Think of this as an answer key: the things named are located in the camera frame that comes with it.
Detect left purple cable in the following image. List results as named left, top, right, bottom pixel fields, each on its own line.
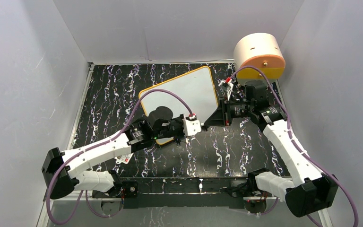
left=45, top=89, right=198, bottom=226

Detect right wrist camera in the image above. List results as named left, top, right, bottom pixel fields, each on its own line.
left=218, top=77, right=234, bottom=101

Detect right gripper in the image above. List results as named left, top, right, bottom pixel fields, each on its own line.
left=204, top=96, right=254, bottom=127

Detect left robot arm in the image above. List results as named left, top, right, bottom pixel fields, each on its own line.
left=42, top=106, right=200, bottom=200

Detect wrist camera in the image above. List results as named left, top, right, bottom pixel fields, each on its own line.
left=182, top=119, right=201, bottom=137
left=218, top=77, right=234, bottom=101

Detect purple cable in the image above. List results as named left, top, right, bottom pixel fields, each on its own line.
left=228, top=66, right=359, bottom=227
left=45, top=89, right=198, bottom=226

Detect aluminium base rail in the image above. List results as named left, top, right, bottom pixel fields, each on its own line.
left=43, top=177, right=326, bottom=201

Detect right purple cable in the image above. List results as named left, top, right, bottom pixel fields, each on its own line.
left=228, top=66, right=359, bottom=227

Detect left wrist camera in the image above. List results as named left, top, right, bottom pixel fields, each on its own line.
left=182, top=119, right=201, bottom=137

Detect round three drawer cabinet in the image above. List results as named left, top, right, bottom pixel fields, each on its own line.
left=233, top=33, right=285, bottom=83

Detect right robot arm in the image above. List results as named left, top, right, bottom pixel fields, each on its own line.
left=204, top=80, right=338, bottom=218

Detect yellow framed whiteboard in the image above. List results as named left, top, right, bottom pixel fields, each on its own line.
left=138, top=66, right=219, bottom=146

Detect flat packaged ruler set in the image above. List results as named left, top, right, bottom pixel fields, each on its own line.
left=115, top=153, right=133, bottom=164

